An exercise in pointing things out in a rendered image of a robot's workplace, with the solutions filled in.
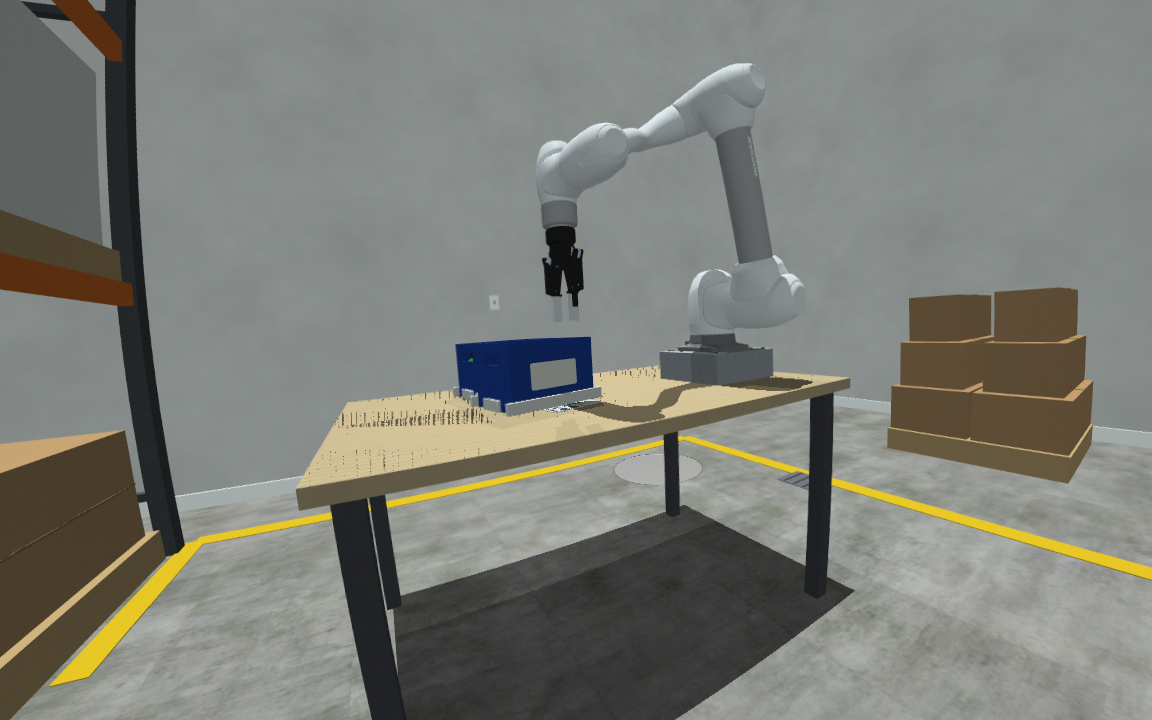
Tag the blue crate with dividers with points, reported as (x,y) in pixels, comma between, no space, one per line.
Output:
(466,370)
(531,369)

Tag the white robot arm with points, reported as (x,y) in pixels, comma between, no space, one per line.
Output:
(763,294)

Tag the white pick list paper strip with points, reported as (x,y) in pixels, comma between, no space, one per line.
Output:
(571,406)

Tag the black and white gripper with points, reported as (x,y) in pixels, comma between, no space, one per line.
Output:
(562,239)

